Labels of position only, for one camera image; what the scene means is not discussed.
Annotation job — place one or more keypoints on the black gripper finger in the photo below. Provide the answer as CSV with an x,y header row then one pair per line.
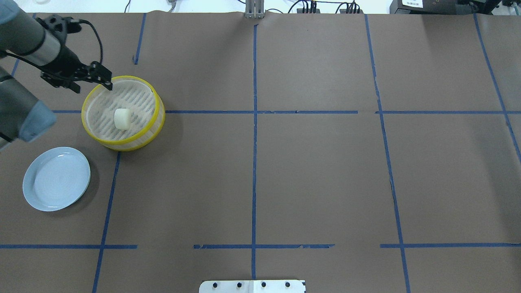
x,y
73,86
99,74

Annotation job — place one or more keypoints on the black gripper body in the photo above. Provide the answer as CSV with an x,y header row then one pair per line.
x,y
68,62

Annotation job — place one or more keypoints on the white foam bun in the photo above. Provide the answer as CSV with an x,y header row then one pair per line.
x,y
122,119

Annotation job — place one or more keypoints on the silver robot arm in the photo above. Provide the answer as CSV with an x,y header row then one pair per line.
x,y
40,43

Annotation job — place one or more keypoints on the white steamer liner cloth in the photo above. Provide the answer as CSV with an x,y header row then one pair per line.
x,y
122,114

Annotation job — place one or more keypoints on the yellow rimmed bamboo steamer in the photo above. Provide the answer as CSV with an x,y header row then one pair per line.
x,y
156,122

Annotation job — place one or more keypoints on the light blue plate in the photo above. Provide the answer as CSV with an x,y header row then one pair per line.
x,y
56,179

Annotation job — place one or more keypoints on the black box on desk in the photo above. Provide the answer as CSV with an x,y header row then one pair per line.
x,y
435,7

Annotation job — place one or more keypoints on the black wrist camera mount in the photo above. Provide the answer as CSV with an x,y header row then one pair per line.
x,y
60,27

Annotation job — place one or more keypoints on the aluminium frame post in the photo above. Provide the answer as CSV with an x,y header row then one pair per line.
x,y
254,9

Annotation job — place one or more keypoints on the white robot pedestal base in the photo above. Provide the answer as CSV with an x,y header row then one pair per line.
x,y
253,286

